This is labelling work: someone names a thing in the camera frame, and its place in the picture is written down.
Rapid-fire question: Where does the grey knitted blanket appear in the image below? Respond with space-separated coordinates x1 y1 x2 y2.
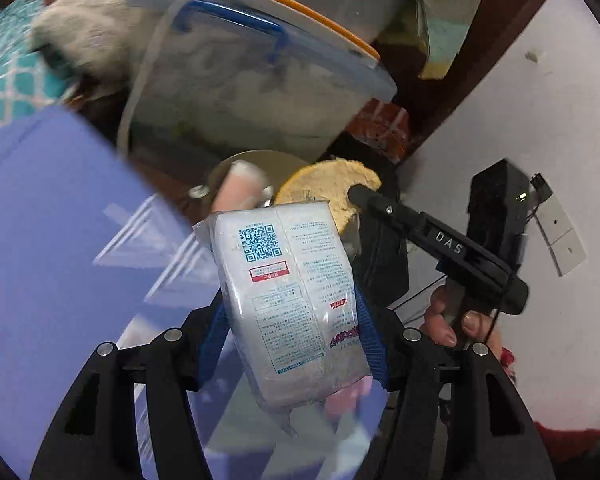
29 0 140 84

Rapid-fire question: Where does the teal patterned bed sheet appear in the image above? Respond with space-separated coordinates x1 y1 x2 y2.
0 0 76 128

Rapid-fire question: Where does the person right hand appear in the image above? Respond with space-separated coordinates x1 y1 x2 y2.
420 285 503 361

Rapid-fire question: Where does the clear storage bin blue lid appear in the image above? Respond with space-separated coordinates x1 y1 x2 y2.
118 0 396 160

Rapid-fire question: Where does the white tissue pack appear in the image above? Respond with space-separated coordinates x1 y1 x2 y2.
195 202 370 411

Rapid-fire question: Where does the white charging cable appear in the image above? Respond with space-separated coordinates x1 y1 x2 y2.
115 0 232 158

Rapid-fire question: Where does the blue patterned bed blanket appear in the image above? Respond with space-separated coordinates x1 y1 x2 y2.
0 107 387 479

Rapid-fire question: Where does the white wall switch plate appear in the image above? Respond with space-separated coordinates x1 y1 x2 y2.
534 193 586 278

